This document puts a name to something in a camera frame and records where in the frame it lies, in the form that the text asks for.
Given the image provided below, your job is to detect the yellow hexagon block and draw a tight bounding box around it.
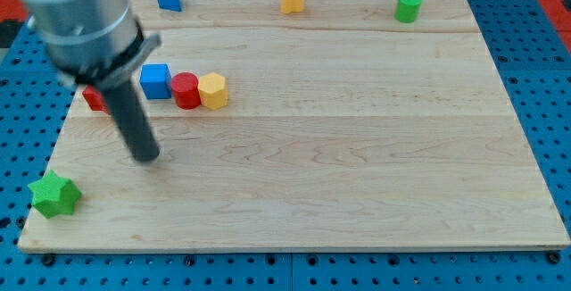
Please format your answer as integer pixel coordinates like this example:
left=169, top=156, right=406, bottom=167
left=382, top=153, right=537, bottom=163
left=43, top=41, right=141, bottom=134
left=198, top=72, right=228, bottom=110

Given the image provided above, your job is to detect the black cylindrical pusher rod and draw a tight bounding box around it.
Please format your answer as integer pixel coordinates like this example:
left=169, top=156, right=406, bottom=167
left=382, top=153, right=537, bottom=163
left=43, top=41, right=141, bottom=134
left=102, top=80, right=160, bottom=163

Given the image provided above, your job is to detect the blue cube block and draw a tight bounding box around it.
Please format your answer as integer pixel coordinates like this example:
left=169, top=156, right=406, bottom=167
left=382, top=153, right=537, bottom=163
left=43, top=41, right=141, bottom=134
left=139, top=63, right=171, bottom=100

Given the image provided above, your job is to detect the green cylinder block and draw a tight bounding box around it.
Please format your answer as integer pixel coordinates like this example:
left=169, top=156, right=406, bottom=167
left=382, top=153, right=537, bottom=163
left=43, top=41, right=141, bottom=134
left=394, top=0, right=423, bottom=23

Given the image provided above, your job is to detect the red block behind rod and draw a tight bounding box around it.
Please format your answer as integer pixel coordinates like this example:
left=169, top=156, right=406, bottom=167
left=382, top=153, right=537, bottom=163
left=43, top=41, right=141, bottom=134
left=82, top=86, right=110, bottom=114

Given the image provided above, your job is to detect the red cylinder block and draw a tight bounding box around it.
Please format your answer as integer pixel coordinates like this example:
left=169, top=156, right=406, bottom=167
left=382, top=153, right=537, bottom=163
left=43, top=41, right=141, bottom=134
left=170, top=72, right=201, bottom=110

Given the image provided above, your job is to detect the wooden board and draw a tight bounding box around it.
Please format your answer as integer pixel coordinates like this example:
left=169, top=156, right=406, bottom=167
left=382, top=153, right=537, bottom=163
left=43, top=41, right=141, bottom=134
left=18, top=0, right=570, bottom=254

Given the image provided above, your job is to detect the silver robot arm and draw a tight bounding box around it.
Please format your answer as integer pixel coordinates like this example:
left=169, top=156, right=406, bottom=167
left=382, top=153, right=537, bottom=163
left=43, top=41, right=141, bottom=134
left=21, top=0, right=161, bottom=163

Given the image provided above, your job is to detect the green star block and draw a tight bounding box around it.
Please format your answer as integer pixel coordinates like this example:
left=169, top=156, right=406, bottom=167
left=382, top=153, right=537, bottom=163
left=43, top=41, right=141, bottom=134
left=28, top=170, right=82, bottom=219

